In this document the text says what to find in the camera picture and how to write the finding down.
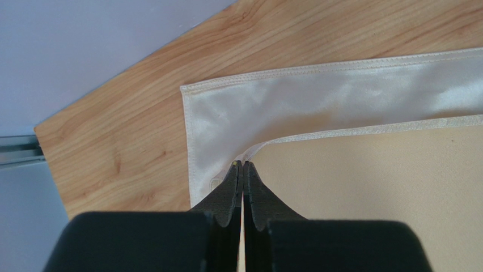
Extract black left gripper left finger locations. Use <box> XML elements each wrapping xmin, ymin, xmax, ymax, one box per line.
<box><xmin>189</xmin><ymin>160</ymin><xmax>244</xmax><ymax>228</ymax></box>

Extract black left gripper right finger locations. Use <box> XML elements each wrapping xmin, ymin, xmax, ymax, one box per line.
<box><xmin>243</xmin><ymin>161</ymin><xmax>305</xmax><ymax>231</ymax></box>

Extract beige cloth napkin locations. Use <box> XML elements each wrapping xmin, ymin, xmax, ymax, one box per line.
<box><xmin>180</xmin><ymin>48</ymin><xmax>482</xmax><ymax>271</ymax></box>

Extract aluminium frame rail left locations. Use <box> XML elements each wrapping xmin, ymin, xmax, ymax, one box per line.
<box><xmin>1</xmin><ymin>135</ymin><xmax>45</xmax><ymax>168</ymax></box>

